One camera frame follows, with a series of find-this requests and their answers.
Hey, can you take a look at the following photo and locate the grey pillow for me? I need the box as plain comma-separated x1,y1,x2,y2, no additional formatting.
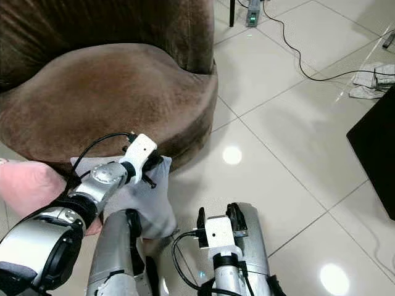
71,154,177,241

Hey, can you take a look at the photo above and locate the brown velvet sofa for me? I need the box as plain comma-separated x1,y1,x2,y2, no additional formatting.
0,0,219,181

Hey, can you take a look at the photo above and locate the pink pillow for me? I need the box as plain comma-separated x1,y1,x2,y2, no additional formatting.
0,158,102,236

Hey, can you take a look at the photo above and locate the robot right leg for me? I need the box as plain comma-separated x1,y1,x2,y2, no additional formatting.
227,202,277,296

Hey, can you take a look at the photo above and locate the robot leg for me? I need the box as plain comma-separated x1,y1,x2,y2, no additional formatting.
86,208,150,296
227,202,277,296

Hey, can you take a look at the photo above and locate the robot left leg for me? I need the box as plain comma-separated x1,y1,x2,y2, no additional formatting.
86,208,150,296

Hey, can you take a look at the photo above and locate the small grey power device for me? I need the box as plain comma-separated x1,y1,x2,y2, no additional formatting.
245,0,262,27

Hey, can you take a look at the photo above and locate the black leather ottoman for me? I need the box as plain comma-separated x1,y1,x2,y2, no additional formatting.
346,83,395,221

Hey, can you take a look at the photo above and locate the white crumpled cloth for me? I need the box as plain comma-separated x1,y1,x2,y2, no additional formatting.
348,62,395,100

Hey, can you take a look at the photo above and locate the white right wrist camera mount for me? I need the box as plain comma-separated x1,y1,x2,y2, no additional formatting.
205,216,239,257

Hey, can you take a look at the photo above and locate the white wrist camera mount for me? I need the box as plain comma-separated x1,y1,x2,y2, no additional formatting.
205,216,239,257
120,133,159,183

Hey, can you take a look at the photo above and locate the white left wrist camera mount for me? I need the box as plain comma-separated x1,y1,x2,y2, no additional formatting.
120,133,159,183

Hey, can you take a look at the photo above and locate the long black floor cable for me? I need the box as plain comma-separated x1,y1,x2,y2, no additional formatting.
262,0,395,83

